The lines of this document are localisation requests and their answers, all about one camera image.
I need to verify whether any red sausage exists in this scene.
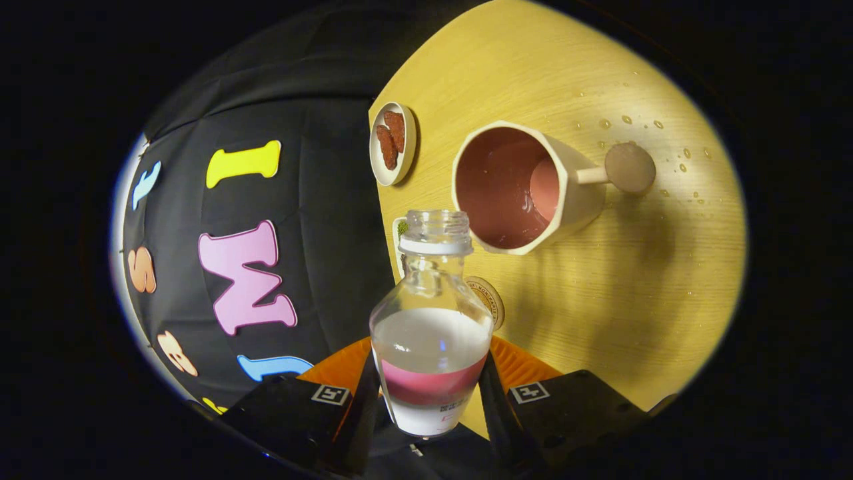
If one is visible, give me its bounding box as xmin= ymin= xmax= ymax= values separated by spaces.
xmin=376 ymin=125 xmax=399 ymax=171
xmin=384 ymin=111 xmax=406 ymax=154

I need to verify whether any white divided grain dish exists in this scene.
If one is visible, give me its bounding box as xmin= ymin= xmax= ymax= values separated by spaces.
xmin=392 ymin=217 xmax=409 ymax=277

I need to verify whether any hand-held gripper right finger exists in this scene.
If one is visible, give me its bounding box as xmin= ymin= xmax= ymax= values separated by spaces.
xmin=478 ymin=335 xmax=650 ymax=471

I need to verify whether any white round plate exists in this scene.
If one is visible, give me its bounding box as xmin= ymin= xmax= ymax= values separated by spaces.
xmin=369 ymin=101 xmax=418 ymax=187

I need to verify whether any beige cup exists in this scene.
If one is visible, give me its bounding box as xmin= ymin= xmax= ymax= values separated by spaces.
xmin=451 ymin=121 xmax=657 ymax=257

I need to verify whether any black backdrop cloth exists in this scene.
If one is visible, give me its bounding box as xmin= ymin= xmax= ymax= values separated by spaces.
xmin=110 ymin=0 xmax=494 ymax=417

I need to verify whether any wooden table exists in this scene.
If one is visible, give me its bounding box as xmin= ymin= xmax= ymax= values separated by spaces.
xmin=369 ymin=0 xmax=748 ymax=441

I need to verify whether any round brown coaster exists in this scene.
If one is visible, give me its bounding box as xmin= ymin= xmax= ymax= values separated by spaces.
xmin=464 ymin=275 xmax=505 ymax=331

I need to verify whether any clear juice bottle red label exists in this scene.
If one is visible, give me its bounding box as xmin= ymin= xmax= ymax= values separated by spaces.
xmin=369 ymin=209 xmax=495 ymax=438

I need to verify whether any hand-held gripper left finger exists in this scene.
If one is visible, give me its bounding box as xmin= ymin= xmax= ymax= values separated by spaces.
xmin=220 ymin=337 xmax=382 ymax=477

